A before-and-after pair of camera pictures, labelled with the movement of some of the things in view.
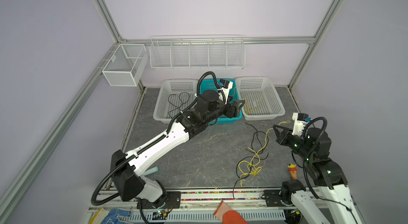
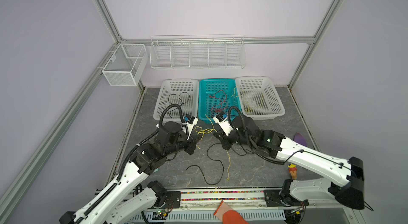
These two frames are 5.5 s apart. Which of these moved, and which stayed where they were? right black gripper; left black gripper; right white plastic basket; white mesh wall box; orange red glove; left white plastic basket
Moved: left black gripper; right black gripper
Stayed: white mesh wall box; orange red glove; right white plastic basket; left white plastic basket
